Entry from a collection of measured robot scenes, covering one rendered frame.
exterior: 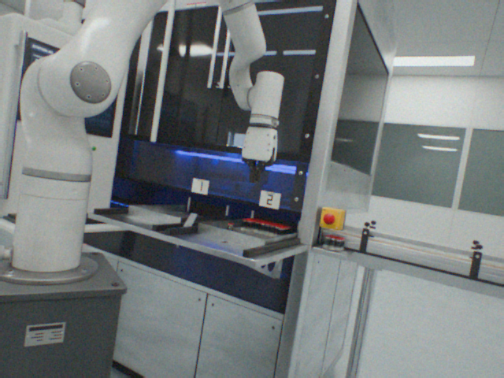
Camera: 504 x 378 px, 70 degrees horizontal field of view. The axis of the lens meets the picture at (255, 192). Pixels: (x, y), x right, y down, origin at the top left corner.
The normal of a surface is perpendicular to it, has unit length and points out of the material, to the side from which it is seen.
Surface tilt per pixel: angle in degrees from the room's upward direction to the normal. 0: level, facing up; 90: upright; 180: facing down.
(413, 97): 90
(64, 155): 81
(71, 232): 90
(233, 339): 90
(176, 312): 90
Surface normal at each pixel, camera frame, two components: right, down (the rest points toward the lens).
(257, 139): -0.45, 0.00
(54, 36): 0.82, 0.16
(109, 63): 0.89, -0.20
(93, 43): 0.65, -0.42
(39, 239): 0.21, 0.08
